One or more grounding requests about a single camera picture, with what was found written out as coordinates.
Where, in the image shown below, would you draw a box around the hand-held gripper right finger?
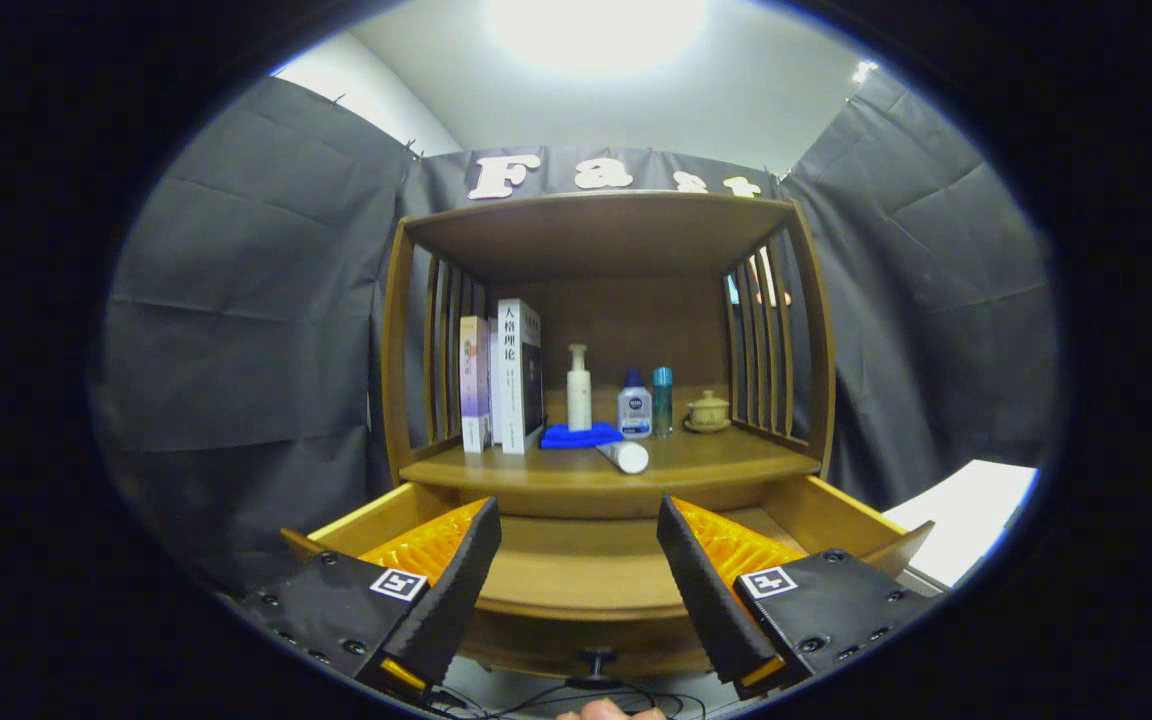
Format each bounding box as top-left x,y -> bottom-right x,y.
656,493 -> 942,703

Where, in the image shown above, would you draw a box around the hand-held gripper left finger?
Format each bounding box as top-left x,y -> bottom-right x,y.
233,495 -> 503,706

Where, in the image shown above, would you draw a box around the wooden drawer with black knob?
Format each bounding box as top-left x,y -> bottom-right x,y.
281,475 -> 937,687

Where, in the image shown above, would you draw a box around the white tube with green label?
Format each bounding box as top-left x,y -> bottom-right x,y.
596,440 -> 651,476

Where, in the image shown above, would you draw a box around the wooden countertop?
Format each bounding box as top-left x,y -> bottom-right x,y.
398,425 -> 823,519

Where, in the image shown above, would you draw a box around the brown wooden cabinet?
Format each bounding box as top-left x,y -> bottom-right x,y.
379,190 -> 837,521

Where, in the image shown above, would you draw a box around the blue folded cloth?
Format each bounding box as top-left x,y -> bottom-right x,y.
540,421 -> 625,450

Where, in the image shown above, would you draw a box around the white bottle with blue cap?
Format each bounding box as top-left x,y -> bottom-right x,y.
618,370 -> 653,440

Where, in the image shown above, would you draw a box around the purple book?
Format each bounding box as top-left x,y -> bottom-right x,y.
459,316 -> 493,454

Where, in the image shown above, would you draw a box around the large white book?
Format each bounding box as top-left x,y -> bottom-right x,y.
497,298 -> 544,456

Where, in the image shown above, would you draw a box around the white pump bottle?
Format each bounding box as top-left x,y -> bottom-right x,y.
567,344 -> 593,432

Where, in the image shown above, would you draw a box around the black floor cables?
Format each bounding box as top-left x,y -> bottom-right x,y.
431,678 -> 709,720

